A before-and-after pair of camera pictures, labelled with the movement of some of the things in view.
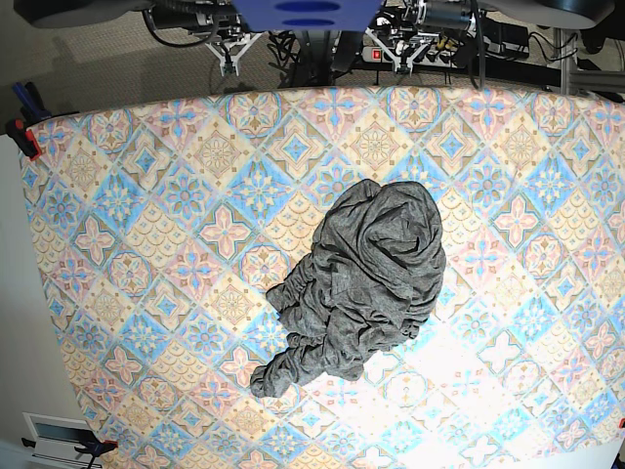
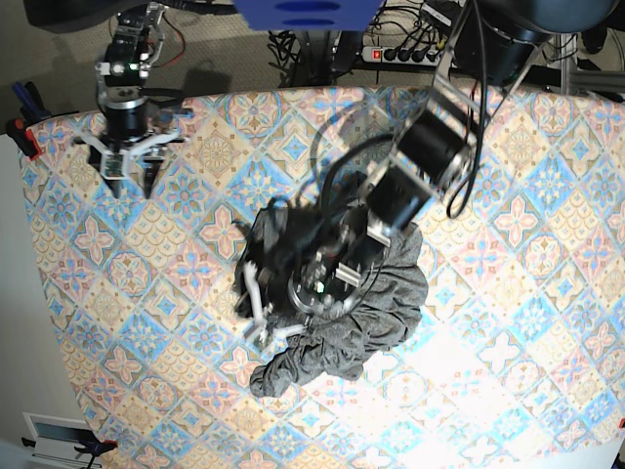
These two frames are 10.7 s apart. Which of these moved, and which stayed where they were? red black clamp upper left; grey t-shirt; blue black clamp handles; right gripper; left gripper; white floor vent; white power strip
Moved: left gripper; right gripper; grey t-shirt
Stayed: white floor vent; blue black clamp handles; white power strip; red black clamp upper left
